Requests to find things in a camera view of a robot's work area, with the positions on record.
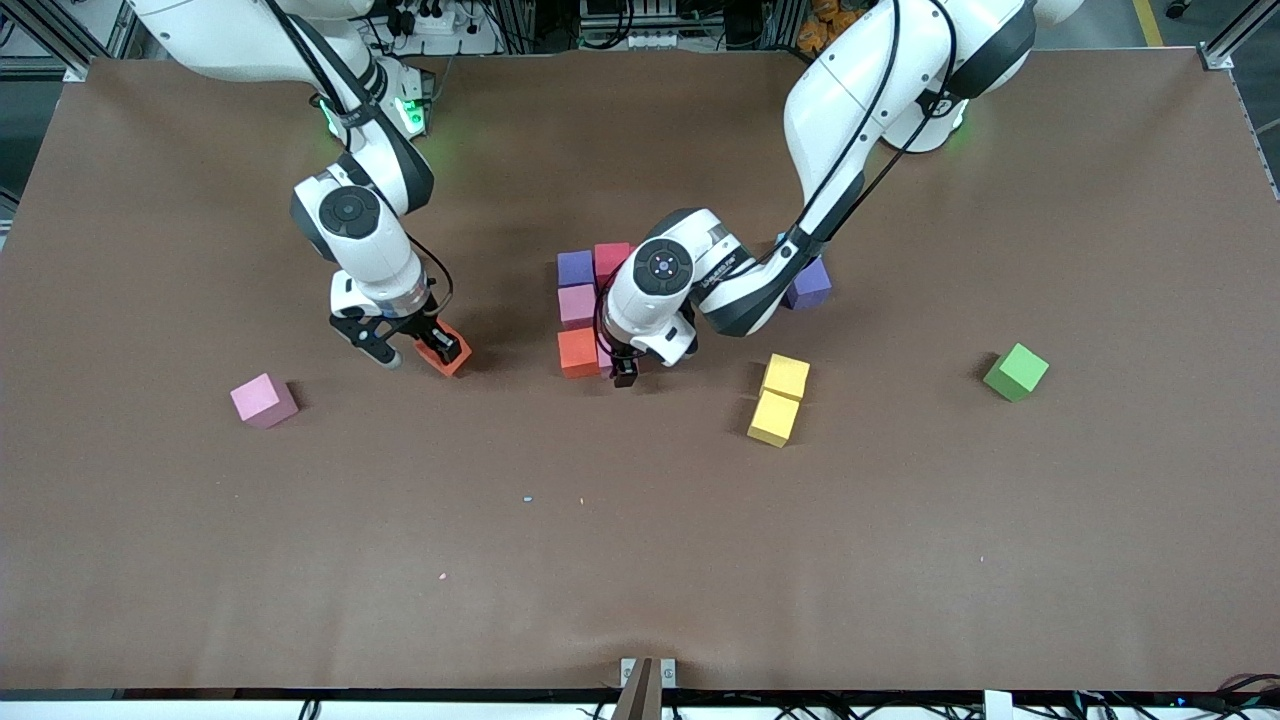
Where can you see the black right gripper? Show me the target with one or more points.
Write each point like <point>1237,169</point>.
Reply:
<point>427,326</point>

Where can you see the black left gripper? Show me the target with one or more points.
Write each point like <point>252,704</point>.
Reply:
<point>624,369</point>

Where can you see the orange foam cube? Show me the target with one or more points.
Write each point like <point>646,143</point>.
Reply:
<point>450,358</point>
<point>577,352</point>

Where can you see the pink foam cube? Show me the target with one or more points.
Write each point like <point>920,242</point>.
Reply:
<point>263,400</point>
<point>604,358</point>
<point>577,305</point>

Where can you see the red foam cube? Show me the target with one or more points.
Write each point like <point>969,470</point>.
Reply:
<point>610,262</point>

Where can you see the purple foam cube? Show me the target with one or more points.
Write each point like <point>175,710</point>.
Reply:
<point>812,285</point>
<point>575,268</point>

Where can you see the yellow foam cube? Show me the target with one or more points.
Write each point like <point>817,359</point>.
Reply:
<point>786,377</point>
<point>772,420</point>

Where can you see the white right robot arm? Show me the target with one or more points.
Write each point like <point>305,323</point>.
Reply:
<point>360,240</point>

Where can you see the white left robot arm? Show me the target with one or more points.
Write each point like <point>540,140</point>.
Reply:
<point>640,300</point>

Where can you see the brown table cover sheet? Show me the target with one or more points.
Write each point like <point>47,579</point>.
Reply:
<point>640,600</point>

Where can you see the white power strip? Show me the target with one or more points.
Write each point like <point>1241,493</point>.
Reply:
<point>440,22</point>

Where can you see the metal table clamp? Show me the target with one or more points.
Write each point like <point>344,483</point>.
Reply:
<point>640,695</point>

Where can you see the white electronics box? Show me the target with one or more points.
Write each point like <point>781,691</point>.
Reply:
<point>640,40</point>

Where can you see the bag of orange fruits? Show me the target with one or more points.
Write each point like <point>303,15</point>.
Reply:
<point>815,35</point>

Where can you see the green foam cube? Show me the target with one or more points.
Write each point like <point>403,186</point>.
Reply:
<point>1016,372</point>

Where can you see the white tag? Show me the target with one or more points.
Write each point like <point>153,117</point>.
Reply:
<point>998,706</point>

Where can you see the aluminium frame strut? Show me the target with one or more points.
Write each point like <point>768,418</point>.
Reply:
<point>75,68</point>
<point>1215,55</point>

